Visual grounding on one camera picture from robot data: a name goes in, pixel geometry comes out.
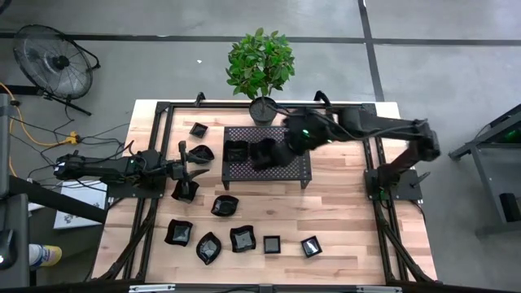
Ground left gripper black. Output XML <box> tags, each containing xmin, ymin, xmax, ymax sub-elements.
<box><xmin>166</xmin><ymin>140</ymin><xmax>212</xmax><ymax>201</ymax></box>

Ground black leaf-shaped mini plate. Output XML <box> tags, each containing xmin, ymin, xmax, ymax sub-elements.
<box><xmin>188</xmin><ymin>144</ymin><xmax>216</xmax><ymax>164</ymax></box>
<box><xmin>210</xmin><ymin>195</ymin><xmax>240</xmax><ymax>217</ymax></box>
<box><xmin>170</xmin><ymin>178</ymin><xmax>201</xmax><ymax>204</ymax></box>
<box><xmin>195</xmin><ymin>231</ymin><xmax>223</xmax><ymax>266</ymax></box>
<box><xmin>248</xmin><ymin>138</ymin><xmax>272</xmax><ymax>171</ymax></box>

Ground small black square mini plate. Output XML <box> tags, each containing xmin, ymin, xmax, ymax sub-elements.
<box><xmin>262</xmin><ymin>234</ymin><xmax>282</xmax><ymax>256</ymax></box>
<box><xmin>189</xmin><ymin>121</ymin><xmax>209</xmax><ymax>139</ymax></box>
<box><xmin>300</xmin><ymin>235</ymin><xmax>323</xmax><ymax>259</ymax></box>

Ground black wavy square mini plate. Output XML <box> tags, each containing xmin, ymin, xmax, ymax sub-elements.
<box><xmin>164</xmin><ymin>218</ymin><xmax>195</xmax><ymax>247</ymax></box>
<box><xmin>229</xmin><ymin>224</ymin><xmax>257</xmax><ymax>254</ymax></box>
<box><xmin>224</xmin><ymin>140</ymin><xmax>250</xmax><ymax>164</ymax></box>

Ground black perforated metal stand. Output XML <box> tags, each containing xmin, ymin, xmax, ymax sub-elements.
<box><xmin>221</xmin><ymin>125</ymin><xmax>313</xmax><ymax>191</ymax></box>

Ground green potted plant black pot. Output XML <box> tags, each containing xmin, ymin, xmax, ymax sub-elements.
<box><xmin>225</xmin><ymin>26</ymin><xmax>296</xmax><ymax>128</ymax></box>

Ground white printed box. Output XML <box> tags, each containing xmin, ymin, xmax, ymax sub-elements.
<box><xmin>52</xmin><ymin>181</ymin><xmax>110</xmax><ymax>231</ymax></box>

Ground black metal beam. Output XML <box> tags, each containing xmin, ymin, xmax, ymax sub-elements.
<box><xmin>7</xmin><ymin>174</ymin><xmax>109</xmax><ymax>225</ymax></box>

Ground black metal floor fan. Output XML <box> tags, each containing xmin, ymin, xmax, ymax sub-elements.
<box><xmin>11</xmin><ymin>24</ymin><xmax>102</xmax><ymax>117</ymax></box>

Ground white and yellow spray can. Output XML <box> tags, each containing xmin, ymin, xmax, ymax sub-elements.
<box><xmin>28</xmin><ymin>243</ymin><xmax>63</xmax><ymax>269</ymax></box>

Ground grey desk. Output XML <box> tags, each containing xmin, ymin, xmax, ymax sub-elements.
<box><xmin>0</xmin><ymin>93</ymin><xmax>32</xmax><ymax>290</ymax></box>

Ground black computer mouse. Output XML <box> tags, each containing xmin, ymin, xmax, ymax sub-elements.
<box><xmin>0</xmin><ymin>227</ymin><xmax>20</xmax><ymax>272</ymax></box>

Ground work table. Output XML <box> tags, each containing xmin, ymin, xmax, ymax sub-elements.
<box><xmin>447</xmin><ymin>103</ymin><xmax>521</xmax><ymax>235</ymax></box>

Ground black computer green lights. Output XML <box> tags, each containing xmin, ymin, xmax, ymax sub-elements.
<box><xmin>494</xmin><ymin>124</ymin><xmax>521</xmax><ymax>144</ymax></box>

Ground small black box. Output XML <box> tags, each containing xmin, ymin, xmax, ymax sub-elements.
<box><xmin>499</xmin><ymin>191</ymin><xmax>521</xmax><ymax>224</ymax></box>

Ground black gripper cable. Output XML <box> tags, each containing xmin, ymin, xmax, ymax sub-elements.
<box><xmin>266</xmin><ymin>103</ymin><xmax>295</xmax><ymax>120</ymax></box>

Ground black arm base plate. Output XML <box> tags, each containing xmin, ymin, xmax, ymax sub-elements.
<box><xmin>363</xmin><ymin>168</ymin><xmax>424</xmax><ymax>202</ymax></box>
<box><xmin>106</xmin><ymin>177</ymin><xmax>167</xmax><ymax>200</ymax></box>

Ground thin black floor cable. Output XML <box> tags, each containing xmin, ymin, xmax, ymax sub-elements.
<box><xmin>79</xmin><ymin>121</ymin><xmax>131</xmax><ymax>143</ymax></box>
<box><xmin>7</xmin><ymin>116</ymin><xmax>70</xmax><ymax>139</ymax></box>

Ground silver metal bracket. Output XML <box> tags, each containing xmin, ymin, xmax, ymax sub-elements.
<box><xmin>129</xmin><ymin>283</ymin><xmax>177</xmax><ymax>293</ymax></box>
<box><xmin>355</xmin><ymin>284</ymin><xmax>404</xmax><ymax>293</ymax></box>

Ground yellow power cable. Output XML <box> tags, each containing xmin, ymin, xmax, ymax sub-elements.
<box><xmin>0</xmin><ymin>81</ymin><xmax>72</xmax><ymax>177</ymax></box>

